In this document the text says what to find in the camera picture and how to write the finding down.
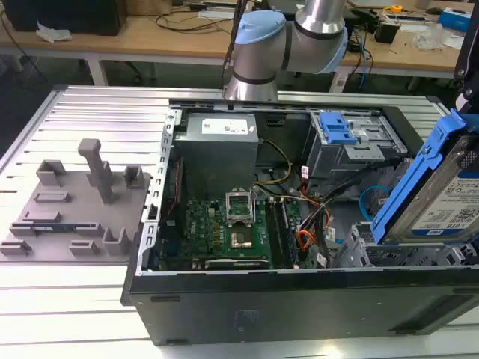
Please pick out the small black device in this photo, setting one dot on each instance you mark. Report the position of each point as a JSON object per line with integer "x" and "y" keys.
{"x": 387, "y": 31}

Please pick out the black box on desk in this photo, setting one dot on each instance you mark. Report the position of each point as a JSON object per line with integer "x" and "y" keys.
{"x": 63, "y": 15}

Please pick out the black RAM stick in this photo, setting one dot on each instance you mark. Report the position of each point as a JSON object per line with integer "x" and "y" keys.
{"x": 289, "y": 232}

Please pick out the grey parts rack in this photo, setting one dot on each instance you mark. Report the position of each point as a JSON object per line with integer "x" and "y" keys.
{"x": 75, "y": 220}

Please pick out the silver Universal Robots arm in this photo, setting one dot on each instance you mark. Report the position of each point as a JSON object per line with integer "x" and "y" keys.
{"x": 254, "y": 56}

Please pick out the blue cardboard box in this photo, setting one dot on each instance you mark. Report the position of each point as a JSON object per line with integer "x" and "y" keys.
{"x": 454, "y": 18}

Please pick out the hard disk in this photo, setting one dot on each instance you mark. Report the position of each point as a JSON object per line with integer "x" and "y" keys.
{"x": 441, "y": 202}

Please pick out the yellow tape roll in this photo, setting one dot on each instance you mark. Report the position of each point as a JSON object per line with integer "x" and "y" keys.
{"x": 396, "y": 9}

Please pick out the white crumpled plastic bag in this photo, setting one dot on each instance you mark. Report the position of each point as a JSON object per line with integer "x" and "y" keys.
{"x": 52, "y": 33}

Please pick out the clear plastic bag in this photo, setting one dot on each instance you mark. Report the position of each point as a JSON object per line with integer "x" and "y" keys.
{"x": 428, "y": 37}

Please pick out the RAM stick on rack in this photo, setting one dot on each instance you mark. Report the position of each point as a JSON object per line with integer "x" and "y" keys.
{"x": 52, "y": 227}

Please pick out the wooden desk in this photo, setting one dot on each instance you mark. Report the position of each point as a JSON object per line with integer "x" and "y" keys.
{"x": 408, "y": 56}
{"x": 149, "y": 43}

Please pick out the green motherboard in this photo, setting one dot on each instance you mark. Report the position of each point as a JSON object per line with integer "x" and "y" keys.
{"x": 209, "y": 232}

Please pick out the grey perforated disk bay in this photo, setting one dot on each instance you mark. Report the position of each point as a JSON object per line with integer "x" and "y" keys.
{"x": 351, "y": 247}

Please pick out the CPU socket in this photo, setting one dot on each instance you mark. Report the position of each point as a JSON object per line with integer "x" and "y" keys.
{"x": 241, "y": 240}

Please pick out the black graphics card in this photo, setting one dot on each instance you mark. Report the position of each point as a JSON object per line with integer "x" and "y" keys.
{"x": 235, "y": 263}

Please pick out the grey power supply unit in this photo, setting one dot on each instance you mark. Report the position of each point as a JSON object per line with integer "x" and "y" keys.
{"x": 217, "y": 157}

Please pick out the black PC case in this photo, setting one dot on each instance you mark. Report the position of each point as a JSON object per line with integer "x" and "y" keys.
{"x": 284, "y": 310}

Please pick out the grey metal drive cage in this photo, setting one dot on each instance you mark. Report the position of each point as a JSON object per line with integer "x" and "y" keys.
{"x": 361, "y": 154}

